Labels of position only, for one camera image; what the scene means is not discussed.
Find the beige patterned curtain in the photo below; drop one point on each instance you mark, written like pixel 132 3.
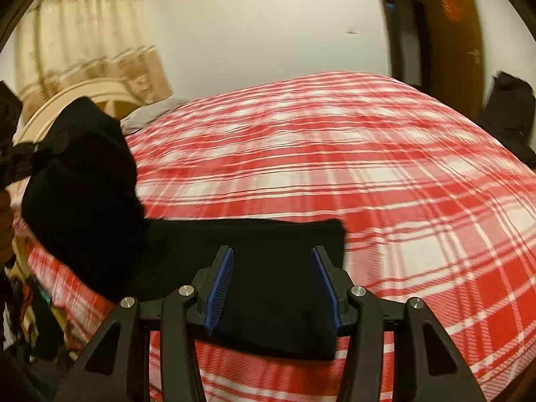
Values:
pixel 60 43

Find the cream wooden headboard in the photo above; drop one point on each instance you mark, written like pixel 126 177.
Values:
pixel 111 96

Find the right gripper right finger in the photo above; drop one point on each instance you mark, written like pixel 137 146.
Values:
pixel 337 283

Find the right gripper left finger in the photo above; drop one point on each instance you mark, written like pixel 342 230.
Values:
pixel 211 285

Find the white wall switch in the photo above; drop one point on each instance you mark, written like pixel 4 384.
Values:
pixel 351 31

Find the brown wooden door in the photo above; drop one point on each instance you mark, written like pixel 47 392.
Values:
pixel 456 62

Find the red plaid bed cover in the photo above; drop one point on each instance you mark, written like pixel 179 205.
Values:
pixel 433 206

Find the grey striped pillow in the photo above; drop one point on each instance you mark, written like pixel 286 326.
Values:
pixel 145 115

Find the black pants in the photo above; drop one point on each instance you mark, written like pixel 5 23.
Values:
pixel 83 209

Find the black bag on floor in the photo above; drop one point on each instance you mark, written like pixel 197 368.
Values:
pixel 509 115

